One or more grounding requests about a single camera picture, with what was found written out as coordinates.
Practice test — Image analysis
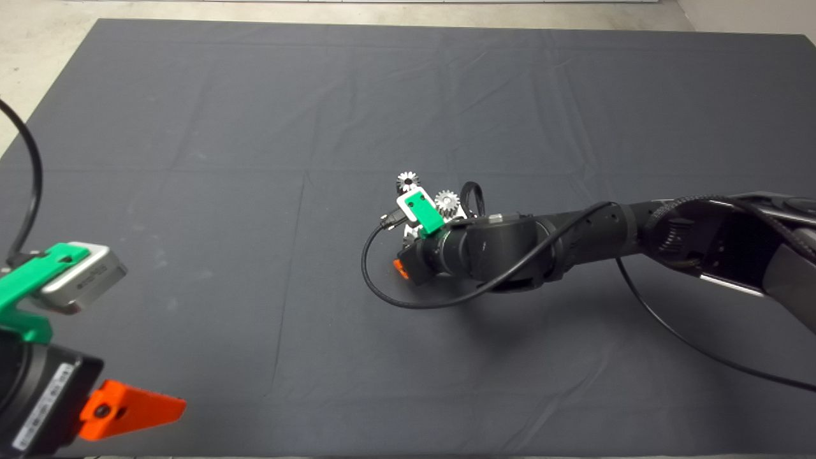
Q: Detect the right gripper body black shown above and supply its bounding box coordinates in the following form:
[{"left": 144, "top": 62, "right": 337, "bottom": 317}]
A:
[{"left": 397, "top": 235, "right": 450, "bottom": 286}]

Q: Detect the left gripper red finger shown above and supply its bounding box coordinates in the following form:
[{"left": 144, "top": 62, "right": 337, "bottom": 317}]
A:
[{"left": 79, "top": 380, "right": 187, "bottom": 441}]

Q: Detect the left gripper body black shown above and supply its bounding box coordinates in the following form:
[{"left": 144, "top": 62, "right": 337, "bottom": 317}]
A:
[{"left": 0, "top": 328, "right": 104, "bottom": 457}]

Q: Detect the dark grey table cloth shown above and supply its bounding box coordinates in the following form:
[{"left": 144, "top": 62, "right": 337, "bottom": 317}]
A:
[{"left": 0, "top": 18, "right": 816, "bottom": 457}]

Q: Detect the right black camera cable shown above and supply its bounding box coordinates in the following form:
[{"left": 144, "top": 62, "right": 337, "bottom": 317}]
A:
[{"left": 361, "top": 201, "right": 816, "bottom": 392}]

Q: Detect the right green camera mount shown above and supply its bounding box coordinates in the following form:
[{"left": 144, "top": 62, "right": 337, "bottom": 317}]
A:
[{"left": 407, "top": 191, "right": 446, "bottom": 238}]

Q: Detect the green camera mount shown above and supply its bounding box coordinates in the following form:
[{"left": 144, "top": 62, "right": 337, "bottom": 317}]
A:
[
  {"left": 407, "top": 191, "right": 446, "bottom": 238},
  {"left": 0, "top": 242, "right": 91, "bottom": 345}
]

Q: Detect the right white camera box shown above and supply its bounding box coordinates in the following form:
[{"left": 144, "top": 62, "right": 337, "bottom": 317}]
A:
[{"left": 397, "top": 187, "right": 434, "bottom": 225}]

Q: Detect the black strap loop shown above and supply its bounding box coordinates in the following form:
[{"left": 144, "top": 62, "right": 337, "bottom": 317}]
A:
[{"left": 460, "top": 181, "right": 485, "bottom": 219}]

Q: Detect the left green camera mount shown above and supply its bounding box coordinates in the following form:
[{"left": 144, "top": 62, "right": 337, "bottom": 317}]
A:
[{"left": 0, "top": 242, "right": 91, "bottom": 345}]

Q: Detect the left silver camera box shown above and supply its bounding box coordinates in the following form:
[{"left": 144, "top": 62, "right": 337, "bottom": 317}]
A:
[{"left": 32, "top": 242, "right": 128, "bottom": 315}]

